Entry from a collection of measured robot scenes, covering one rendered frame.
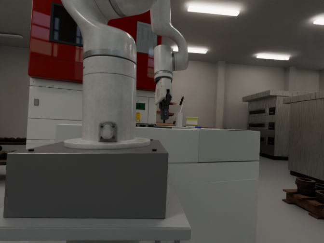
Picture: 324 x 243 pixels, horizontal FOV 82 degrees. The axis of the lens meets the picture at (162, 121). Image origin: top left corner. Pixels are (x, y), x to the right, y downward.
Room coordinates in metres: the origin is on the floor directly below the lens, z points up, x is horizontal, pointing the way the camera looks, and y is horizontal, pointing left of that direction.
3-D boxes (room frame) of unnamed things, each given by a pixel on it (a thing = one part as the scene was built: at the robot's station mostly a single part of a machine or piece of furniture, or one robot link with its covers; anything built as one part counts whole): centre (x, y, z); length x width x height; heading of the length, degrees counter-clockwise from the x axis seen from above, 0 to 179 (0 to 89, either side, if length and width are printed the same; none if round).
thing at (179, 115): (1.10, -0.10, 1.03); 0.06 x 0.04 x 0.13; 20
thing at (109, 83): (0.43, 0.12, 1.02); 0.19 x 0.19 x 0.18
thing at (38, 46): (1.56, 0.54, 1.52); 0.81 x 0.75 x 0.60; 110
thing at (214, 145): (1.16, -0.22, 0.89); 0.62 x 0.35 x 0.14; 20
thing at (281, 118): (6.80, -3.99, 1.12); 1.72 x 1.32 x 2.25; 5
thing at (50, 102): (1.26, 0.43, 1.02); 0.81 x 0.03 x 0.40; 110
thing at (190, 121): (1.21, -0.19, 1.00); 0.07 x 0.07 x 0.07; 84
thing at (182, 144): (0.75, 0.11, 0.89); 0.55 x 0.09 x 0.14; 110
